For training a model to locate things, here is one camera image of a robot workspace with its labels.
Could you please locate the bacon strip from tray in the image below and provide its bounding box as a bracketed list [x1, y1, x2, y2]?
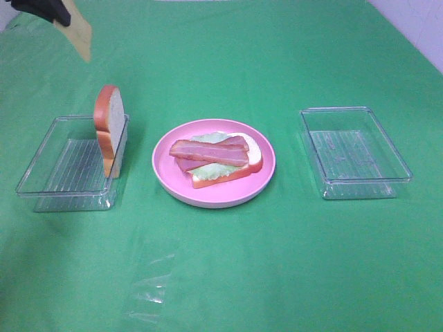
[169, 140, 248, 167]

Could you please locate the green tablecloth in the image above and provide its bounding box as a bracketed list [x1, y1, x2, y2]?
[1, 1, 442, 331]

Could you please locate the bread slice from tray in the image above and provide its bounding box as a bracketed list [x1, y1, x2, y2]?
[186, 132, 263, 189]

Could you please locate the clear plastic tray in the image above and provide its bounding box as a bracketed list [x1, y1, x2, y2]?
[300, 106, 413, 200]
[16, 115, 127, 212]

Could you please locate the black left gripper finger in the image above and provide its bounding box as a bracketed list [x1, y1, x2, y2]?
[6, 0, 71, 27]

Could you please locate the right clear plastic tray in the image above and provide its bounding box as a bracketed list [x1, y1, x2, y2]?
[300, 106, 413, 200]

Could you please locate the green lettuce leaf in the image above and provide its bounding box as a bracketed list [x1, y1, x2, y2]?
[188, 131, 239, 181]

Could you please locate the pink round plate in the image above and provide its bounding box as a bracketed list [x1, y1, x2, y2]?
[152, 119, 276, 208]

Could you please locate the yellow cheese slice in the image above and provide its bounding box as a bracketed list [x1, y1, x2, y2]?
[53, 0, 92, 63]

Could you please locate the left clear plastic tray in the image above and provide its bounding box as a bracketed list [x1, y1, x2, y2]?
[16, 115, 127, 212]

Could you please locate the clear plastic bag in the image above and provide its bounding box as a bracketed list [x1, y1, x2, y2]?
[120, 237, 179, 331]

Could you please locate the ham strip from tray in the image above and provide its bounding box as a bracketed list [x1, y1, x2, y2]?
[175, 136, 249, 172]

